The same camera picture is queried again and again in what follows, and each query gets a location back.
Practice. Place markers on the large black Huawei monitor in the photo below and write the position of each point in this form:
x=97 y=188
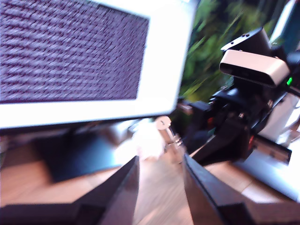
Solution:
x=161 y=58

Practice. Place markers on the crumpled translucent plastic bag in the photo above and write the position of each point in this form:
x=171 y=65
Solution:
x=145 y=140

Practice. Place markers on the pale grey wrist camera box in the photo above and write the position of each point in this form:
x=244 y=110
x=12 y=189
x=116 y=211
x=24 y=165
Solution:
x=255 y=66

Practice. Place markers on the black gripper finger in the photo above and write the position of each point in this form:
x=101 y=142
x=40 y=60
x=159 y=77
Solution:
x=201 y=110
x=117 y=194
x=206 y=199
x=229 y=145

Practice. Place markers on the green leafy houseplant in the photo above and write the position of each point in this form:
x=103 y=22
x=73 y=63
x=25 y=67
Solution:
x=211 y=35

